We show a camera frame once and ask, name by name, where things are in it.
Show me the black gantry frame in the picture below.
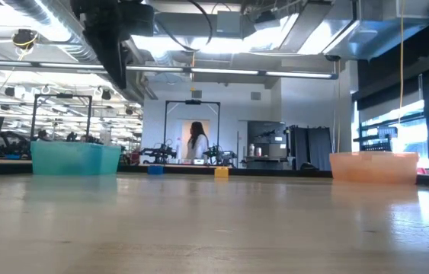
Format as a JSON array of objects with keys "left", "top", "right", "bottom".
[
  {"left": 30, "top": 93, "right": 93, "bottom": 142},
  {"left": 163, "top": 99, "right": 222, "bottom": 165}
]

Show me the teal plastic bin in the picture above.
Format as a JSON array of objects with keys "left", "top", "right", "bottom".
[{"left": 30, "top": 140, "right": 123, "bottom": 177}]

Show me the long ceiling light strip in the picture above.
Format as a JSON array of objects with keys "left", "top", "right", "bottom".
[{"left": 0, "top": 59, "right": 339, "bottom": 80}]

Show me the silver spiral ceiling duct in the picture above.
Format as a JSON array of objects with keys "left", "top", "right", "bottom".
[{"left": 0, "top": 0, "right": 158, "bottom": 104}]

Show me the black ceiling cable reel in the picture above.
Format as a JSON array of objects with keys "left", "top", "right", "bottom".
[{"left": 11, "top": 28, "right": 40, "bottom": 51}]

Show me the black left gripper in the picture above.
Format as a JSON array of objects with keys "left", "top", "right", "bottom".
[{"left": 69, "top": 0, "right": 128, "bottom": 91}]

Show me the silver rectangular ceiling duct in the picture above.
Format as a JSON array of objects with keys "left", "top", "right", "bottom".
[{"left": 278, "top": 0, "right": 429, "bottom": 62}]

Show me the grey ceiling junction box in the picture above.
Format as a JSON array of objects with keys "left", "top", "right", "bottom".
[{"left": 216, "top": 10, "right": 242, "bottom": 34}]

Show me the dark curtain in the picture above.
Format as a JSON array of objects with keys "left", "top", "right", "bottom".
[{"left": 288, "top": 124, "right": 332, "bottom": 171}]

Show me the yellow hanging cable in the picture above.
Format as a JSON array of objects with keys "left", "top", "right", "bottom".
[{"left": 398, "top": 0, "right": 406, "bottom": 126}]

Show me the orange translucent plastic bin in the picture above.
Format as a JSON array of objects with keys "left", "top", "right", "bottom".
[{"left": 328, "top": 151, "right": 420, "bottom": 186}]

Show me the black shelf rack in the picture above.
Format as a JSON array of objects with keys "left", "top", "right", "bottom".
[{"left": 353, "top": 125, "right": 399, "bottom": 152}]

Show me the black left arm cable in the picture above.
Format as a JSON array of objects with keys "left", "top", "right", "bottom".
[{"left": 152, "top": 0, "right": 215, "bottom": 53}]

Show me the beige door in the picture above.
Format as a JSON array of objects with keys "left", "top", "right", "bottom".
[{"left": 181, "top": 119, "right": 211, "bottom": 165}]

